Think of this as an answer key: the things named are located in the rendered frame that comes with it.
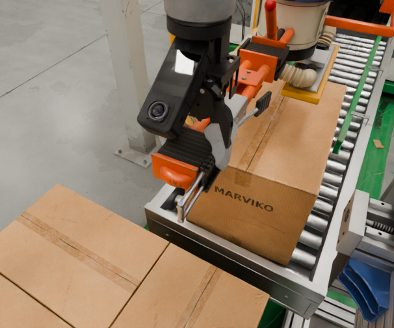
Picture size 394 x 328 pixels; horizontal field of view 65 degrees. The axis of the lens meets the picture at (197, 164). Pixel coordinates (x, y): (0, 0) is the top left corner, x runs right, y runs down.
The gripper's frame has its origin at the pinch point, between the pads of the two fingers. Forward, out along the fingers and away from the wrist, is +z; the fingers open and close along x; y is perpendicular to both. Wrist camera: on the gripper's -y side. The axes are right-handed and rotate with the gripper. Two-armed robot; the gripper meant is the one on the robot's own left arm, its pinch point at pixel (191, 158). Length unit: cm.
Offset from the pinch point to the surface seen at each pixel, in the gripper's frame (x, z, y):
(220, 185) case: 6, 41, 30
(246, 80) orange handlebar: 0.2, -1.2, 22.8
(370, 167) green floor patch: -56, 126, 163
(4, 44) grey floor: 343, 128, 181
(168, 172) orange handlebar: 1.3, -0.7, -4.6
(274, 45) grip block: -0.3, -1.7, 38.9
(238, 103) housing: -1.5, -1.3, 14.7
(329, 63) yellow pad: -12, 11, 64
